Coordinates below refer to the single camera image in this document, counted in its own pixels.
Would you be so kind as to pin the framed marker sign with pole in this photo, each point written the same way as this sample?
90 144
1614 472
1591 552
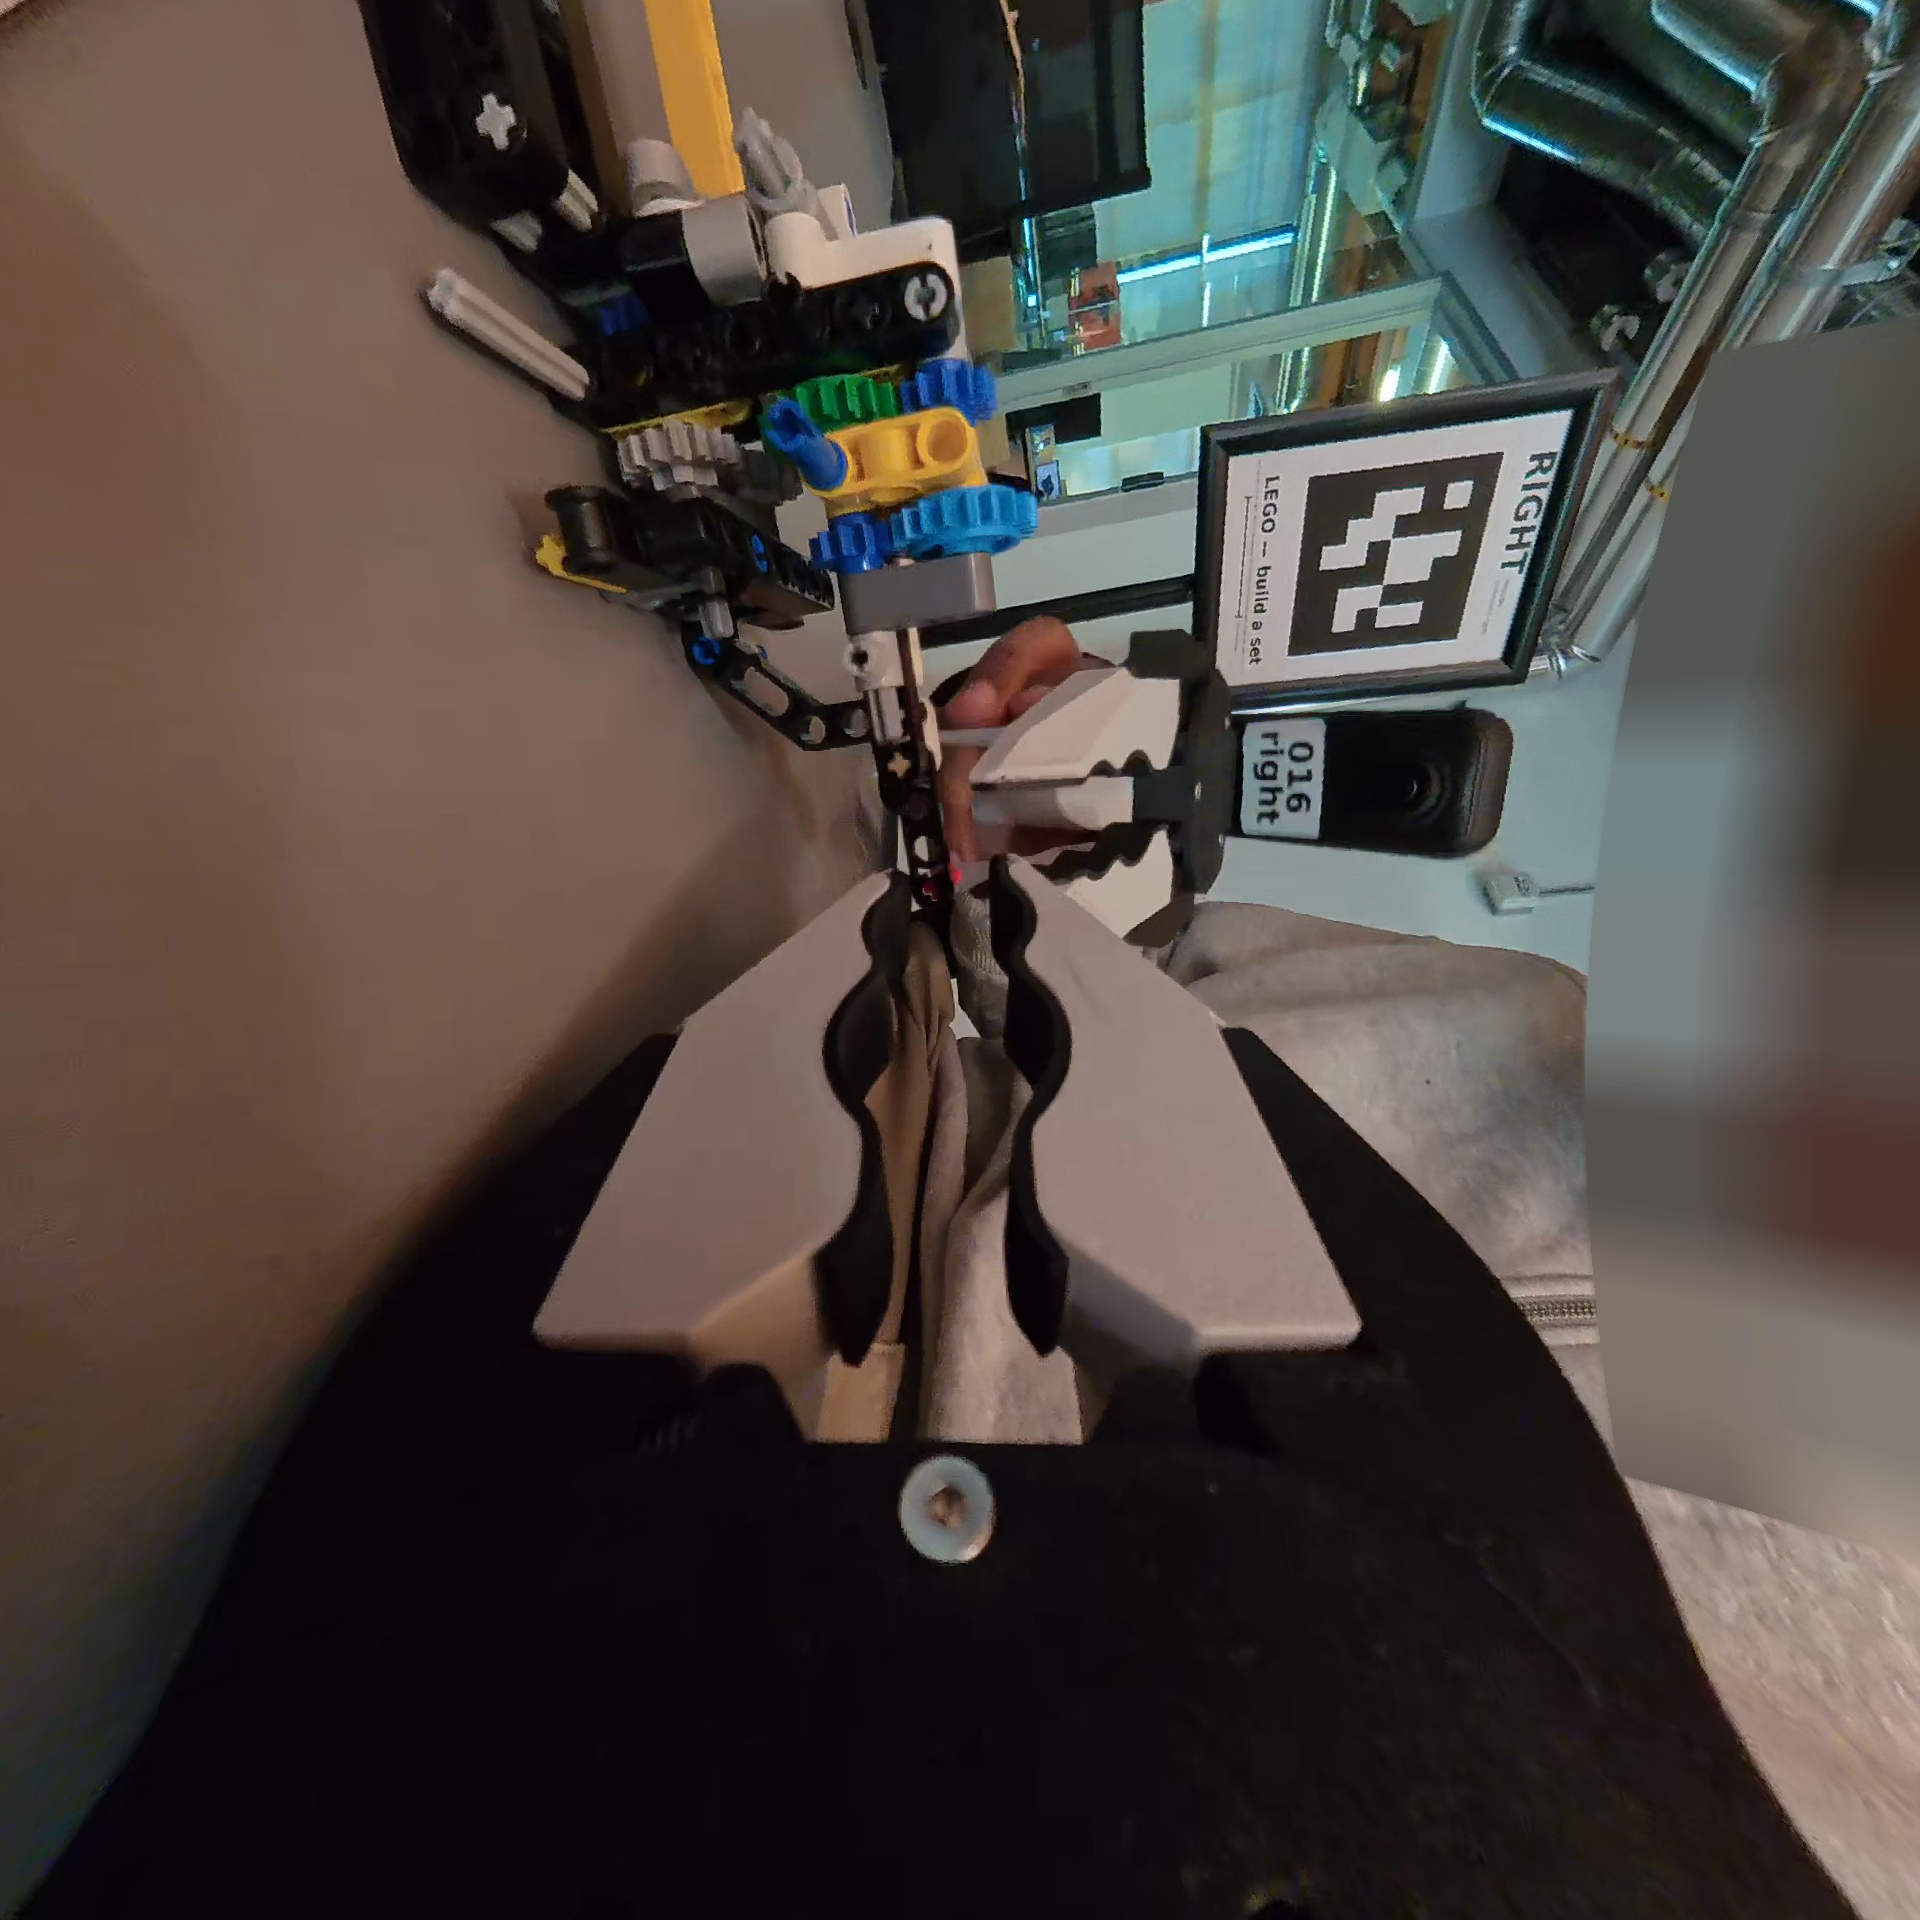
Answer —
1396 554

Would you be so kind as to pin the person's right hand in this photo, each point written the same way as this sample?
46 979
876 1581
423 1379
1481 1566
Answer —
1019 660

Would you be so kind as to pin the silver ventilation ducts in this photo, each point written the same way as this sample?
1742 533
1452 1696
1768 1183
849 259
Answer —
1650 105

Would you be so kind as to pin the small white adapter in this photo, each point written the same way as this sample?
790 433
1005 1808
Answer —
1514 891

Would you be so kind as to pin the grey zip hoodie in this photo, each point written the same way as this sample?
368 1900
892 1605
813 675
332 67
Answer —
1350 1020

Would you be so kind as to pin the black lego model blue gears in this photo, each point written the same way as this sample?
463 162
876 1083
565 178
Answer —
705 524

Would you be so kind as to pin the black lego beam red pin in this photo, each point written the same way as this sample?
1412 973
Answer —
917 825

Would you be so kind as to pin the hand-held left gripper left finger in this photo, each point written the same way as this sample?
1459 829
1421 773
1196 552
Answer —
690 1183

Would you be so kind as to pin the black monitor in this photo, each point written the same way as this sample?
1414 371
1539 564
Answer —
1005 105

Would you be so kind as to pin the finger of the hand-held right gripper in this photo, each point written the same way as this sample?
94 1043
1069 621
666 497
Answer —
1079 728
1049 817

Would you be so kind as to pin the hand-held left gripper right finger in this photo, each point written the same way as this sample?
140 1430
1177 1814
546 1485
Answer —
1184 1183

